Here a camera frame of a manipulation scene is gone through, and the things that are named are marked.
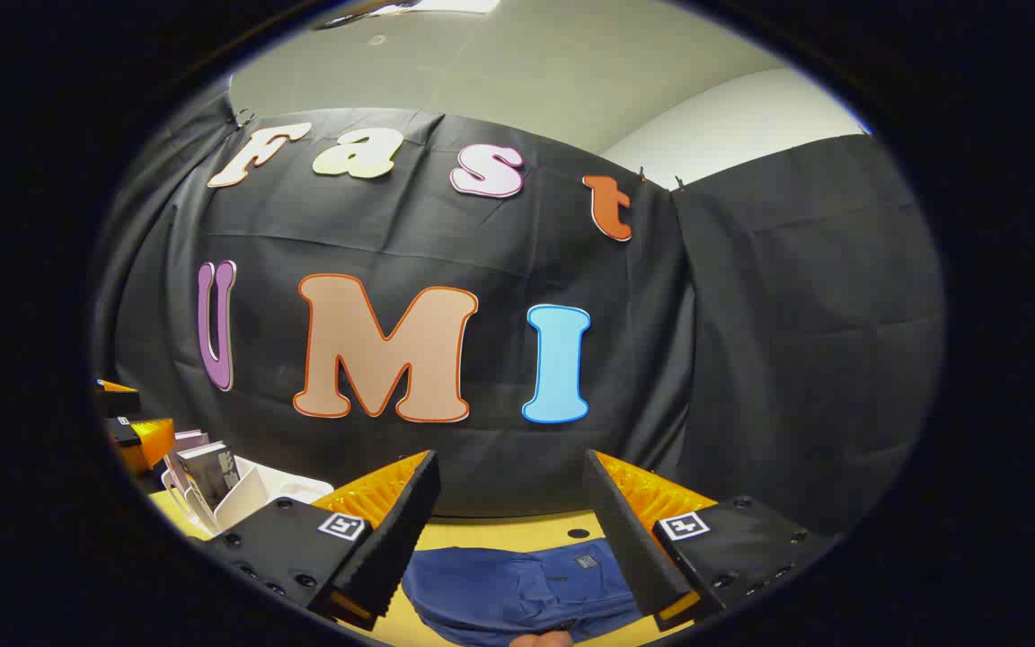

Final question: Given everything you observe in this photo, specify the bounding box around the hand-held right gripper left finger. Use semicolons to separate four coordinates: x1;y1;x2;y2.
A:
201;449;443;632

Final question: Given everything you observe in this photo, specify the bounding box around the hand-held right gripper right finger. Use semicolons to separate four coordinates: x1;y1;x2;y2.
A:
582;449;840;634

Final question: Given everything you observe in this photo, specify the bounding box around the pink cover book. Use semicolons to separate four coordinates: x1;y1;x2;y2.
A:
165;430;211;491

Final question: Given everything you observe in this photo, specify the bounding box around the black cover book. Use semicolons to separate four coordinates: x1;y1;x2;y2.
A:
178;442;242;513

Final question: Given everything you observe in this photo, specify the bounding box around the blue schoolbag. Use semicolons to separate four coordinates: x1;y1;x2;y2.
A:
401;537;644;647

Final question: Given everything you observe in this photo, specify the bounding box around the white bookshelf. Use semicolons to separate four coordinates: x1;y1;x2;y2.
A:
151;454;334;540

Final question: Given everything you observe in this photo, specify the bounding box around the black backdrop cloth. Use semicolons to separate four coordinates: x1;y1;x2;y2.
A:
91;76;945;540

